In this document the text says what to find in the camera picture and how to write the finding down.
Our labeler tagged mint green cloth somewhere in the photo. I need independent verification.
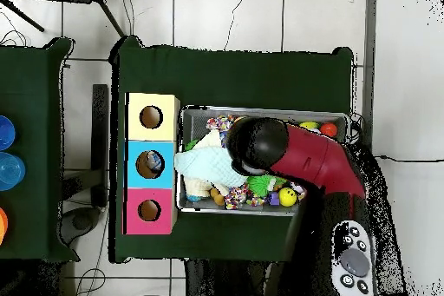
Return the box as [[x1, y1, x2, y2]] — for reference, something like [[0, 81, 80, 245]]
[[173, 144, 248, 190]]

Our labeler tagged clear plastic wrapper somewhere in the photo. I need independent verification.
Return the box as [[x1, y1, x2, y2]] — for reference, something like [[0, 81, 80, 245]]
[[146, 155, 165, 174]]

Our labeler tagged clear mesh bin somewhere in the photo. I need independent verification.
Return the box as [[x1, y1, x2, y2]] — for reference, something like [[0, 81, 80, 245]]
[[178, 106, 350, 219]]

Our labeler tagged wooden three-hole sorting box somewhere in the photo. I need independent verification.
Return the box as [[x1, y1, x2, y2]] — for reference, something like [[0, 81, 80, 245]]
[[124, 92, 181, 236]]

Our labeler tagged cream knitted cloth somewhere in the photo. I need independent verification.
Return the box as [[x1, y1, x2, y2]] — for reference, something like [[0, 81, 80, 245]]
[[183, 128, 225, 199]]

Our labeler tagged green spiky ball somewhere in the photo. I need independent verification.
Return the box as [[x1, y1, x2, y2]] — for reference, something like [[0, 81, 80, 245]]
[[247, 174, 278, 198]]

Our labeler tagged dark green table cloth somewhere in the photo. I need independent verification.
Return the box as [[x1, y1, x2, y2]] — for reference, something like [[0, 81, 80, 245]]
[[109, 35, 355, 266]]

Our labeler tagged yellow smiley face ball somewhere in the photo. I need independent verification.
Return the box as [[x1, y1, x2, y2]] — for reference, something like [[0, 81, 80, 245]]
[[277, 187, 298, 208]]

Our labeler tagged red ball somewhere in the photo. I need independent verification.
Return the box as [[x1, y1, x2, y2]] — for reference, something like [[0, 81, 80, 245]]
[[319, 121, 339, 138]]

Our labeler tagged dark green side-table cloth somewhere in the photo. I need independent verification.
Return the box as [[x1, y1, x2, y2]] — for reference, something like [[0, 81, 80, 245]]
[[0, 37, 79, 264]]

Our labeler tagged light blue plastic cup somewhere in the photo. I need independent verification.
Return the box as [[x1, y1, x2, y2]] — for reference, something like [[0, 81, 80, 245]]
[[0, 152, 27, 193]]

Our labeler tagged dark blue plastic cup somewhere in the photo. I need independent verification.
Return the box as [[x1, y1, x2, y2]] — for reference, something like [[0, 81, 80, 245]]
[[0, 115, 16, 152]]

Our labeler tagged orange plastic cup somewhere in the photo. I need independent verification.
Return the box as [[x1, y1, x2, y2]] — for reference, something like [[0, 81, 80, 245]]
[[0, 207, 9, 245]]

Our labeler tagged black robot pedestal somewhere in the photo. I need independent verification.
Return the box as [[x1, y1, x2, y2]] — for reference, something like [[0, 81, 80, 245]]
[[183, 260, 275, 296]]

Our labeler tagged black floor cable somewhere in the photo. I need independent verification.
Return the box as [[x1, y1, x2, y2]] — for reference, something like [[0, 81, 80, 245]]
[[374, 154, 444, 167]]

